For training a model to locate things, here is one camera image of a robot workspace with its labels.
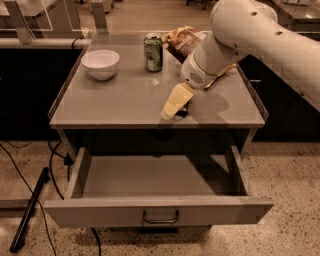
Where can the open grey top drawer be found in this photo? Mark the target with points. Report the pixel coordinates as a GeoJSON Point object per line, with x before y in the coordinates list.
{"type": "Point", "coordinates": [114, 191]}

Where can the grey post middle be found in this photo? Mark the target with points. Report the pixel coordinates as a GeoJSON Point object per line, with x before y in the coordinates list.
{"type": "Point", "coordinates": [99, 16]}

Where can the background grey table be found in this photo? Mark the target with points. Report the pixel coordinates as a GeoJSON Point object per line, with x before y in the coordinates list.
{"type": "Point", "coordinates": [296, 17]}

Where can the white horizontal rail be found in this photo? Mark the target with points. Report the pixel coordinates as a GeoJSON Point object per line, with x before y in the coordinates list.
{"type": "Point", "coordinates": [45, 43]}

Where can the dark rxbar chocolate wrapper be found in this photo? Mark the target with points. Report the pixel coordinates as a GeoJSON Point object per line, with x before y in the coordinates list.
{"type": "Point", "coordinates": [183, 111]}

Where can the brown chip bag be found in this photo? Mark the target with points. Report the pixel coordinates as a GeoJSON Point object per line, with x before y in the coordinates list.
{"type": "Point", "coordinates": [211, 56]}

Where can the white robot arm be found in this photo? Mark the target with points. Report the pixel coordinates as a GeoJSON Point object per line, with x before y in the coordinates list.
{"type": "Point", "coordinates": [239, 28]}

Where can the black drawer handle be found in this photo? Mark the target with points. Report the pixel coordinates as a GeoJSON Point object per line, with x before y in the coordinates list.
{"type": "Point", "coordinates": [150, 218]}

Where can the black bar on floor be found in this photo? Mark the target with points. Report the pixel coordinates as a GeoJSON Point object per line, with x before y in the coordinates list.
{"type": "Point", "coordinates": [18, 240]}

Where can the grey cabinet table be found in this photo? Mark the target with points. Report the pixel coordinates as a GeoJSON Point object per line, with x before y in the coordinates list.
{"type": "Point", "coordinates": [135, 97]}

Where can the white ceramic bowl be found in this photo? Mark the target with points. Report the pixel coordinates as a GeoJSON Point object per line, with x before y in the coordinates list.
{"type": "Point", "coordinates": [101, 64]}

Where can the grey post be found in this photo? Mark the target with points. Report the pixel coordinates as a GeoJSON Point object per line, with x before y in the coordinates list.
{"type": "Point", "coordinates": [99, 16]}
{"type": "Point", "coordinates": [24, 34]}

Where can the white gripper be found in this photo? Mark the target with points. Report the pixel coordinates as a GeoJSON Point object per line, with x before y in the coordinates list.
{"type": "Point", "coordinates": [193, 75]}

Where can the grey post left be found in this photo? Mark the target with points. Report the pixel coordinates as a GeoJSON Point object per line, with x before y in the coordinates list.
{"type": "Point", "coordinates": [24, 34]}

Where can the green soda can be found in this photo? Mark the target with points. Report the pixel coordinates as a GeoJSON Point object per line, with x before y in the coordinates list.
{"type": "Point", "coordinates": [153, 52]}

